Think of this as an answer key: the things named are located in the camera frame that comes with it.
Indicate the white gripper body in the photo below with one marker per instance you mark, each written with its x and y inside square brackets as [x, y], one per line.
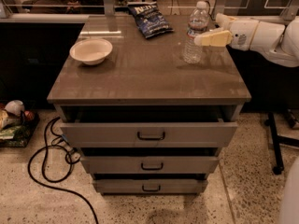
[243, 34]

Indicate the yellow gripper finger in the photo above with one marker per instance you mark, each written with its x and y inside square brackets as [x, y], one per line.
[213, 39]
[224, 21]

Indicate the clear plastic water bottle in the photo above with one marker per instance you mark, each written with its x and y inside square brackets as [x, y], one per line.
[197, 24]

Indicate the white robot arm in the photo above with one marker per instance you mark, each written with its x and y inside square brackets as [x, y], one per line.
[278, 43]

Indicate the white paper bowl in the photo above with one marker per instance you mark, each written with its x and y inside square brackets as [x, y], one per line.
[91, 51]

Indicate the blue chip bag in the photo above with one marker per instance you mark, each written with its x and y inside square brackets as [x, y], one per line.
[149, 19]

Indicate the top grey drawer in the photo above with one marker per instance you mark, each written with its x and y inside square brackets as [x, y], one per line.
[168, 134]

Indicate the grey drawer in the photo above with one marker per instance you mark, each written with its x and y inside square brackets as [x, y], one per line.
[150, 165]
[150, 186]
[168, 134]

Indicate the grey drawer cabinet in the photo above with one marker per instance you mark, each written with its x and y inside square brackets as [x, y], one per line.
[146, 81]

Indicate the black stand leg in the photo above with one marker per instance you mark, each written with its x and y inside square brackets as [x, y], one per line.
[277, 141]

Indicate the person behind glass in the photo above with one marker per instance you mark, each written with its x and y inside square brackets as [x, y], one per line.
[64, 6]

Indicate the middle grey drawer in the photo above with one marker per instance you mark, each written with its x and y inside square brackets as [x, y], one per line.
[150, 165]

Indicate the bottom grey drawer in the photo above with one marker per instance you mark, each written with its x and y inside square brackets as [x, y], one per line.
[150, 186]

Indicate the basket of toy food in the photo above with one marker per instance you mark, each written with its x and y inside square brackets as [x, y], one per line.
[17, 124]

